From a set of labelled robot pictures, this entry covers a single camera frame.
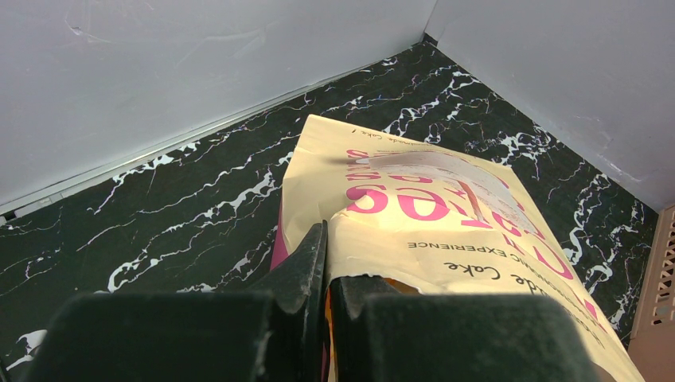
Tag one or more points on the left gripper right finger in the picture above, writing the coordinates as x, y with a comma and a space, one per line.
382, 334

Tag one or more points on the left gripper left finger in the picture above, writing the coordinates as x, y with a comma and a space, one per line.
275, 330

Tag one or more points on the orange desk file organizer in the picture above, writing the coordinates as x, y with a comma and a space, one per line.
651, 345

